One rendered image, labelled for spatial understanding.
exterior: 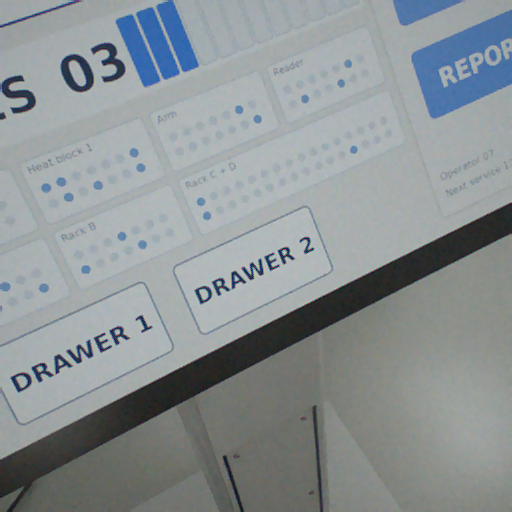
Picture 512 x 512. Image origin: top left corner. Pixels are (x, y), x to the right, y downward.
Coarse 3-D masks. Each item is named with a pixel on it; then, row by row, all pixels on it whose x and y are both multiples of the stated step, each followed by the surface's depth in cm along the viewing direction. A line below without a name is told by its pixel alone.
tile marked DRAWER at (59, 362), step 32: (128, 288) 38; (64, 320) 37; (96, 320) 37; (128, 320) 38; (160, 320) 38; (0, 352) 36; (32, 352) 36; (64, 352) 37; (96, 352) 37; (128, 352) 38; (160, 352) 38; (0, 384) 36; (32, 384) 37; (64, 384) 37; (96, 384) 38; (32, 416) 37
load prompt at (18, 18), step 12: (0, 0) 34; (12, 0) 35; (24, 0) 35; (36, 0) 35; (48, 0) 35; (60, 0) 35; (72, 0) 35; (84, 0) 36; (0, 12) 34; (12, 12) 35; (24, 12) 35; (36, 12) 35; (48, 12) 35; (0, 24) 34; (12, 24) 35
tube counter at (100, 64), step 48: (192, 0) 37; (240, 0) 38; (288, 0) 39; (336, 0) 40; (48, 48) 35; (96, 48) 36; (144, 48) 37; (192, 48) 37; (240, 48) 38; (96, 96) 36
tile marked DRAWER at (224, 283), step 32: (288, 224) 40; (192, 256) 38; (224, 256) 39; (256, 256) 40; (288, 256) 40; (320, 256) 41; (192, 288) 39; (224, 288) 39; (256, 288) 40; (288, 288) 40; (224, 320) 39
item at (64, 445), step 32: (480, 224) 44; (416, 256) 43; (448, 256) 44; (352, 288) 42; (384, 288) 42; (288, 320) 41; (320, 320) 41; (224, 352) 40; (256, 352) 40; (160, 384) 39; (192, 384) 39; (96, 416) 38; (128, 416) 38; (32, 448) 37; (64, 448) 37; (0, 480) 37; (32, 480) 37
